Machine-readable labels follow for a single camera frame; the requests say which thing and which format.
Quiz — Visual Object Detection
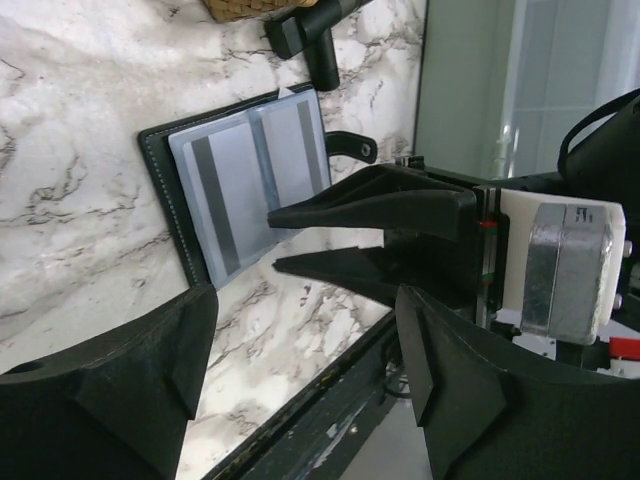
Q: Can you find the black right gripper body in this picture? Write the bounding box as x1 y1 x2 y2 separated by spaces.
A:
395 156 510 325

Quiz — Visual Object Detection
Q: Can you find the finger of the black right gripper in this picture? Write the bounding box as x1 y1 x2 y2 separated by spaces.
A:
268 164 477 240
273 244 477 312

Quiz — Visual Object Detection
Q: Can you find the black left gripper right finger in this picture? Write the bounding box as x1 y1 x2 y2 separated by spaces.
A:
395 286 639 479

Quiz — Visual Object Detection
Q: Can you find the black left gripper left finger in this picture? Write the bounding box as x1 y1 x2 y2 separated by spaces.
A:
1 285 219 479

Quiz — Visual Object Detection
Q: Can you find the black leather card holder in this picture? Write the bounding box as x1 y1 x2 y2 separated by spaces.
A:
137 84 378 287

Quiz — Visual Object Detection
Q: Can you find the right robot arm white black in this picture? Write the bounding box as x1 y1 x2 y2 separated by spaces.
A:
268 91 639 371

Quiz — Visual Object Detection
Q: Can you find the clear plastic storage box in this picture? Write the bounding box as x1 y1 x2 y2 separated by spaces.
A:
414 1 639 178

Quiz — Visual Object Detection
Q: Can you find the black T-shaped pipe fitting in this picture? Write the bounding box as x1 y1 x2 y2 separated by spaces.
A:
264 0 371 92

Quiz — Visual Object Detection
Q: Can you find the brown woven organizer tray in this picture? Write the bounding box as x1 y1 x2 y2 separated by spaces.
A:
203 0 317 23

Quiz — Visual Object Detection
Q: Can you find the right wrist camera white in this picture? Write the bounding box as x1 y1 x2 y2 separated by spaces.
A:
500 189 627 345

